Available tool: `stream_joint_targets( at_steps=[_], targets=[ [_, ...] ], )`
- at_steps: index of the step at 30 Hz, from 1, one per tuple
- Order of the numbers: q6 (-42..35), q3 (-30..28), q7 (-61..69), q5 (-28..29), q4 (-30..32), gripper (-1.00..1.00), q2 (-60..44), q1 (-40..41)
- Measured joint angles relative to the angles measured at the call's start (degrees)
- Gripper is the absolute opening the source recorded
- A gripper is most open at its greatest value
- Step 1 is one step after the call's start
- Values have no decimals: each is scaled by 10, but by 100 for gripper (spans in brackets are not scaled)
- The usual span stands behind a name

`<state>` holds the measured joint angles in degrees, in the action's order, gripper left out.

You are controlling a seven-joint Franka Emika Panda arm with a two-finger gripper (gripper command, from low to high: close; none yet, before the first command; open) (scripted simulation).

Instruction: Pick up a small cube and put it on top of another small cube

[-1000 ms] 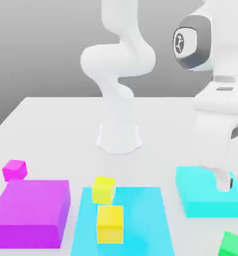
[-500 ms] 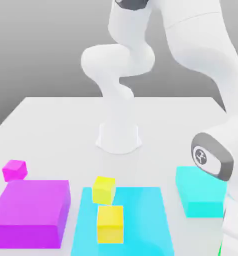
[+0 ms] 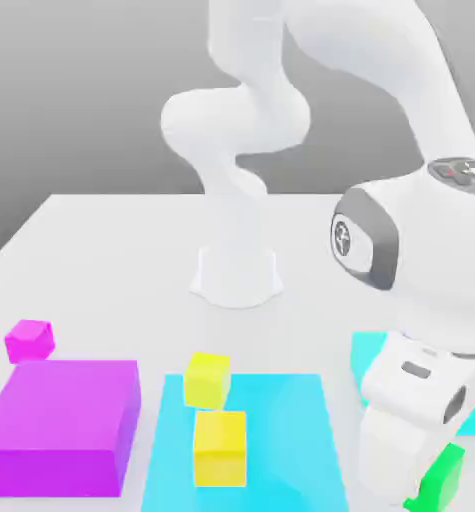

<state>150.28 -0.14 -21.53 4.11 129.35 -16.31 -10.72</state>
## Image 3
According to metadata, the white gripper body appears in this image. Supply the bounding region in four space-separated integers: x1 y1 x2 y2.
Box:
357 404 455 508

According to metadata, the small green cube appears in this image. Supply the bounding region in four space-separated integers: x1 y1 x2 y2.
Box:
402 441 467 512

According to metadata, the small golden yellow cube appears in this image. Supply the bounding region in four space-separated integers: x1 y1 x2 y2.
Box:
192 410 248 489

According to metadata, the small lime yellow cube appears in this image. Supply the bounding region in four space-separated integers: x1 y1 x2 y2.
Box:
182 351 233 412

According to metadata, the small magenta cube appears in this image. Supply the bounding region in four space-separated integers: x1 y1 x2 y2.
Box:
3 318 57 365

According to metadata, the large purple box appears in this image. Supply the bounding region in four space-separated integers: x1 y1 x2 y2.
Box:
0 358 143 500

